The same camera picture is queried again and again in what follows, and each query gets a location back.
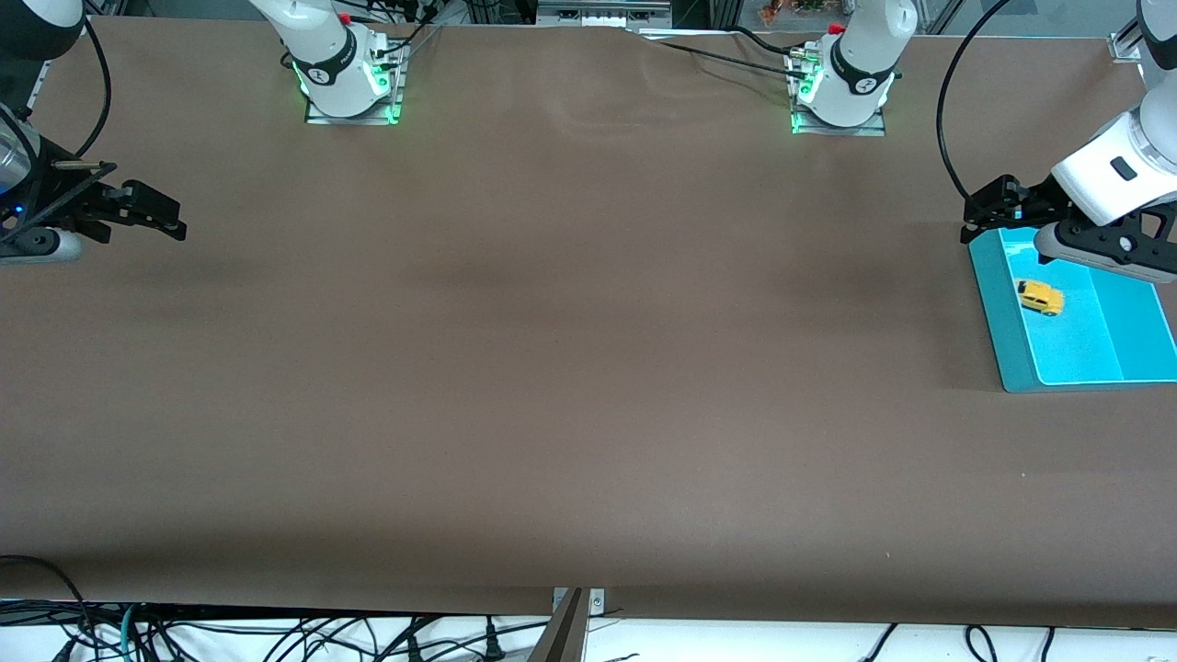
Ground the yellow toy beetle car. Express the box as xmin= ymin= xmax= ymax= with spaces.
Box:
xmin=1015 ymin=280 xmax=1066 ymax=318

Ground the teal plastic storage bin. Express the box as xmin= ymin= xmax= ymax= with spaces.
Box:
xmin=968 ymin=225 xmax=1177 ymax=394

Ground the grey metal equipment box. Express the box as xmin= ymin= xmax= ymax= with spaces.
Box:
xmin=536 ymin=0 xmax=674 ymax=29

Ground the brown table cover sheet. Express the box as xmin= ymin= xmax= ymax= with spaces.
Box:
xmin=0 ymin=17 xmax=1177 ymax=631

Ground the dark grey support beam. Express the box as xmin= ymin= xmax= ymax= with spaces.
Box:
xmin=526 ymin=588 xmax=589 ymax=662

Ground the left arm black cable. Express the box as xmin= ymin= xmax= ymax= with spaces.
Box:
xmin=935 ymin=0 xmax=1014 ymax=201

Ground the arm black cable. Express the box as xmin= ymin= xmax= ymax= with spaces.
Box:
xmin=18 ymin=18 xmax=113 ymax=157
xmin=935 ymin=0 xmax=1014 ymax=201

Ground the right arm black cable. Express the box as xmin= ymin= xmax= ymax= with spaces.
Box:
xmin=18 ymin=18 xmax=113 ymax=157

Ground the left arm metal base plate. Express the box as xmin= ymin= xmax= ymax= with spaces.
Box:
xmin=791 ymin=51 xmax=888 ymax=137

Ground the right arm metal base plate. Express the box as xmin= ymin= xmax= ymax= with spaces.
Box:
xmin=305 ymin=41 xmax=406 ymax=125

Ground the black looped cable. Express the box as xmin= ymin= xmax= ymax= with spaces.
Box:
xmin=0 ymin=554 xmax=93 ymax=662

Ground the black cable tangle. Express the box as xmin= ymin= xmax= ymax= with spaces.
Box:
xmin=0 ymin=602 xmax=553 ymax=662

